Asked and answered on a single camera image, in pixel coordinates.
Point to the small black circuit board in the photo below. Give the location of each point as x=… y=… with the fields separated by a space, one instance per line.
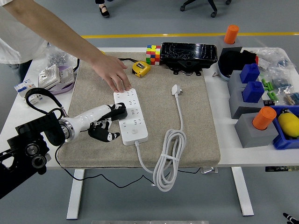
x=269 y=102

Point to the grey-brown mat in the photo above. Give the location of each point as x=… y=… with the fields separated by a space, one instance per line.
x=191 y=105

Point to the black office chair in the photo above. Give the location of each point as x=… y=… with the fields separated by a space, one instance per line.
x=211 y=4

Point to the small metal clip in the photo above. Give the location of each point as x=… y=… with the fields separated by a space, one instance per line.
x=215 y=74

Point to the clear plastic bag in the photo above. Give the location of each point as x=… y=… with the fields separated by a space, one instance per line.
x=268 y=56

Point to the white wall socket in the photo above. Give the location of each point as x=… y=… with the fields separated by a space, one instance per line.
x=66 y=74
x=47 y=77

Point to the person's foot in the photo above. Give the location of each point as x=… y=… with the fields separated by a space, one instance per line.
x=104 y=11

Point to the person's right forearm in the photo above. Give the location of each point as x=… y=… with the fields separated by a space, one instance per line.
x=58 y=35

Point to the orange plastic cylinder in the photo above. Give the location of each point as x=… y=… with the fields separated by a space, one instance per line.
x=264 y=117
x=231 y=34

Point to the clear bag blue parts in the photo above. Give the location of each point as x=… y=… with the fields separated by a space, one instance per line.
x=281 y=81

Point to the green cylindrical battery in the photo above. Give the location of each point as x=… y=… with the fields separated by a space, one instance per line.
x=272 y=95
x=270 y=86
x=264 y=83

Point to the blue plastic bin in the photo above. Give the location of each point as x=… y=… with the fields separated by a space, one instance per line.
x=283 y=141

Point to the grey plastic block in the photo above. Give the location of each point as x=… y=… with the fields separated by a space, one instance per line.
x=233 y=80
x=234 y=102
x=247 y=133
x=219 y=43

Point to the black plug adapter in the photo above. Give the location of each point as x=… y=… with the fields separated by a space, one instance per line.
x=122 y=114

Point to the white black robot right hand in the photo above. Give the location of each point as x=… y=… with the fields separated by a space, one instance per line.
x=289 y=219

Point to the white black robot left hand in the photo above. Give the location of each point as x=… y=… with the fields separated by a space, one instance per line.
x=91 y=115

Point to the metal table bracket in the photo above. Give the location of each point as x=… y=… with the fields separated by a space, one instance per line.
x=209 y=170

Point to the colourful puzzle cube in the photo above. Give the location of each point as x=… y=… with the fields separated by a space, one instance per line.
x=153 y=54

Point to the white circuit breaker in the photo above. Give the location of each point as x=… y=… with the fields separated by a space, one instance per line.
x=21 y=87

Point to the person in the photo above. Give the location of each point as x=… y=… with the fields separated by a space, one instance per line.
x=16 y=39

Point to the clear bag of screws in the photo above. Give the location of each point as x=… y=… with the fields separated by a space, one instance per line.
x=57 y=58

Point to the yellow toy lemon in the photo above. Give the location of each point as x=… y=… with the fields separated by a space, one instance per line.
x=289 y=123

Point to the blue plastic block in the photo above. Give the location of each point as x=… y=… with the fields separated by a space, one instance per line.
x=250 y=72
x=253 y=91

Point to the white power strip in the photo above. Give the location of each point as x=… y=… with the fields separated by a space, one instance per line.
x=137 y=137

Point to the black cloth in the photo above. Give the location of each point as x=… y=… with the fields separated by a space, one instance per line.
x=233 y=61

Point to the black box under table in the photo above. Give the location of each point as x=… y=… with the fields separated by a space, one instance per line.
x=280 y=168

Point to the black device cracked screen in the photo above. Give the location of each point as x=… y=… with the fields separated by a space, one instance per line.
x=188 y=54

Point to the person's right hand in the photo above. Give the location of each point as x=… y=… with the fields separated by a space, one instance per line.
x=112 y=73

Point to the yellow tape measure silver clip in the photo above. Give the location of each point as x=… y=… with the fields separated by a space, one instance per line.
x=140 y=68

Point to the white table leg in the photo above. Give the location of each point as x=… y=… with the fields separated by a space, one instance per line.
x=243 y=191
x=76 y=193

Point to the clear bag of resistors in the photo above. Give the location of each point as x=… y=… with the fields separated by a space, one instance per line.
x=292 y=99

